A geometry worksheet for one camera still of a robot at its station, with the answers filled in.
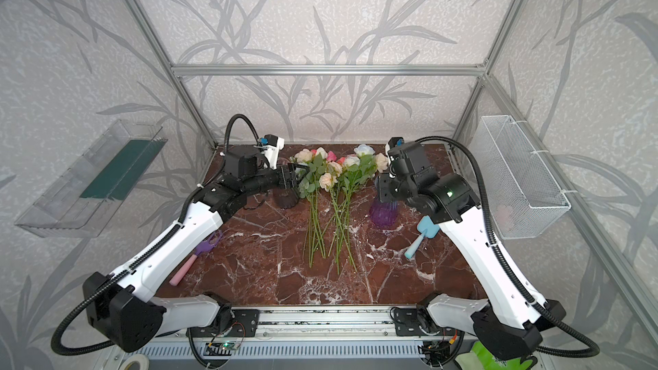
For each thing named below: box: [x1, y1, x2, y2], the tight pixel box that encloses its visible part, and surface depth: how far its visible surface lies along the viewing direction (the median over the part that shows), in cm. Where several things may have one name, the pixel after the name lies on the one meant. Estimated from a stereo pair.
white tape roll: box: [119, 353, 150, 370], surface depth 69 cm
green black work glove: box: [454, 340, 535, 370], surface depth 68 cm
